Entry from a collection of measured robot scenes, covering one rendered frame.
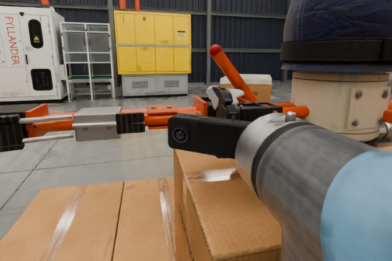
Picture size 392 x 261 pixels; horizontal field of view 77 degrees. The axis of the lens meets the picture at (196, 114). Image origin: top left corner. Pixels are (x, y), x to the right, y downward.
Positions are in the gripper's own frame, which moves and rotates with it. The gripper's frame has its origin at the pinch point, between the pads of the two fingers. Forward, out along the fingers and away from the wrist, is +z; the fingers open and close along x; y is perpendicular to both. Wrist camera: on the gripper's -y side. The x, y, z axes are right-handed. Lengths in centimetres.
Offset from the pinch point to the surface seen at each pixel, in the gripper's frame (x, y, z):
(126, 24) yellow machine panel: 104, -48, 716
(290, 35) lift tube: 14.5, 16.7, 0.8
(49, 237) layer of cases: -53, -47, 43
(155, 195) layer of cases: -53, -8, 63
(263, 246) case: -13.2, 2.3, -19.7
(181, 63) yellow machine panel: -7, 110, 725
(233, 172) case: -13.1, 5.9, 0.7
